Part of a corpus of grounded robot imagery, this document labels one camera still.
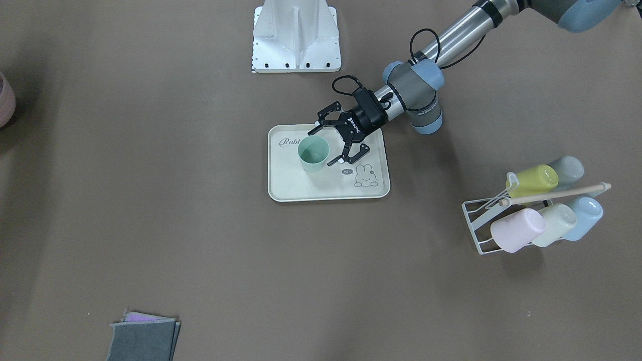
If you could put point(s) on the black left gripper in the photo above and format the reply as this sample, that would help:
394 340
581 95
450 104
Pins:
364 124

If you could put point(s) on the green cup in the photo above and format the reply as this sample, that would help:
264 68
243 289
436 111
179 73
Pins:
313 152

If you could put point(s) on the cream rabbit tray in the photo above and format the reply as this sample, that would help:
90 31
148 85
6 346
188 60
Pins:
368 178

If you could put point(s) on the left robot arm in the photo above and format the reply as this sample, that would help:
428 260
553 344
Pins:
412 86

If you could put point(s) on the pink cup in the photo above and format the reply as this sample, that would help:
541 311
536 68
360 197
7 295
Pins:
513 232

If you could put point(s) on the yellow cup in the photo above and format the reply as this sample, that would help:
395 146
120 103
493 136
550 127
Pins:
539 179

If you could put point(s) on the grey cup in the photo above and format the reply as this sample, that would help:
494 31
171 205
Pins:
569 170

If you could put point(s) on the cream cup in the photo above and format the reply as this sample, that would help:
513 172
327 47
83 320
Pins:
559 219

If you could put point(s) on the light blue cup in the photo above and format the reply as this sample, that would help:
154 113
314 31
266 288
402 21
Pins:
588 212

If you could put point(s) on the folded grey cloth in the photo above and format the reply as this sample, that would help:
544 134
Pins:
141 336

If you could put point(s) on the pink bowl with ice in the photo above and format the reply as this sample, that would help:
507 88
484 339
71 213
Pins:
8 101

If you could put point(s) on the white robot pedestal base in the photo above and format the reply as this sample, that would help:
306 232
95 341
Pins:
296 37

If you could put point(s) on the white wire cup rack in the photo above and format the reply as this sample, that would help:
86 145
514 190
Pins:
480 214

